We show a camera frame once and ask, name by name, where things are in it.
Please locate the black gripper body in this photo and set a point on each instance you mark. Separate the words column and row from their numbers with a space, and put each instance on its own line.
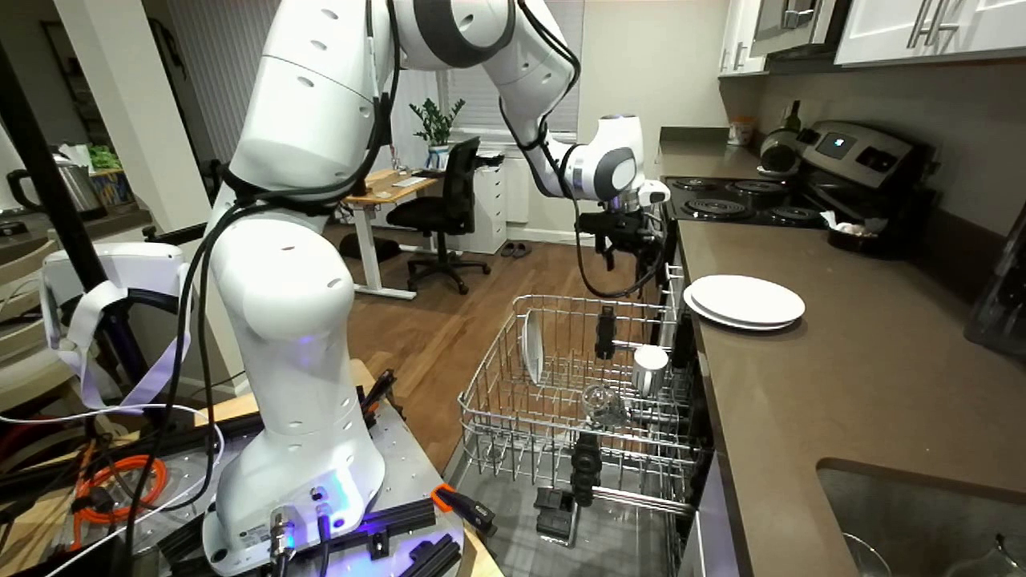
column 634, row 228

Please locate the white mug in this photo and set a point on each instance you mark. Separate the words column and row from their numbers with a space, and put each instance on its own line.
column 650, row 371

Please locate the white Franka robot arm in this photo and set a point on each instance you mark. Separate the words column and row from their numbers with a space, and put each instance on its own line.
column 290, row 298

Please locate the stainless dishwasher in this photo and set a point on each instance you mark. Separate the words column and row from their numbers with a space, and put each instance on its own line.
column 514, row 547

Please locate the black steel stove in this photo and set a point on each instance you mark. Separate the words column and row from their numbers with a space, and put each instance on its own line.
column 740, row 199

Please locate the white plate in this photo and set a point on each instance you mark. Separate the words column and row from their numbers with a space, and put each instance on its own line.
column 742, row 298
column 726, row 325
column 531, row 348

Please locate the white drawer unit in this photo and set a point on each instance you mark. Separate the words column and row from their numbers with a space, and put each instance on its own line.
column 502, row 226

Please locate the clear drinking glass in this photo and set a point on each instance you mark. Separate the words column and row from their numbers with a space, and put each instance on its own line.
column 608, row 406

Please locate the dark kettle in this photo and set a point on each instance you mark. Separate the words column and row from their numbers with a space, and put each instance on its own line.
column 779, row 149

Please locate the black office chair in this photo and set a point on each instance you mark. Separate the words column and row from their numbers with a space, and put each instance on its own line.
column 454, row 203

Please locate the white cloth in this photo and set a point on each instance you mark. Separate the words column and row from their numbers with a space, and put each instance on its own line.
column 845, row 226

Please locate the black plastic object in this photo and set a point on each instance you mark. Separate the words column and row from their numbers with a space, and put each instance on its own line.
column 586, row 466

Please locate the narrow white upper cabinet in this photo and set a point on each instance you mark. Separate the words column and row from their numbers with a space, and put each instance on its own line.
column 740, row 34

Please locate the green potted plant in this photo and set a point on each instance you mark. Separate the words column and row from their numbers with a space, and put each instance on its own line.
column 436, row 121

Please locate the wooden desk white legs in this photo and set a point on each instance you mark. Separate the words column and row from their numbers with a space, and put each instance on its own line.
column 371, row 250

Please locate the steel range hood microwave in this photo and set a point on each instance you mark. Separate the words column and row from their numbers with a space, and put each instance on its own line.
column 797, row 20

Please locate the black clamp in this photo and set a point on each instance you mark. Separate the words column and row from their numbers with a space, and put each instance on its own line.
column 376, row 398
column 385, row 522

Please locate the steel kitchen sink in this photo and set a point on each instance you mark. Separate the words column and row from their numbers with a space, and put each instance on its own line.
column 909, row 522

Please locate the wooden board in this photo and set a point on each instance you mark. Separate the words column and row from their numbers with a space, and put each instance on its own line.
column 227, row 409

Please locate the black pole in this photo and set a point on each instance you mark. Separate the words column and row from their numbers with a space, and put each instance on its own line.
column 42, row 161

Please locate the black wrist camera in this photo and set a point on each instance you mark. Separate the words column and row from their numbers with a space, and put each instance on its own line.
column 587, row 226

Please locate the grey robot mount table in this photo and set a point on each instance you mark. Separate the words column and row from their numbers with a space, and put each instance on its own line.
column 410, row 458

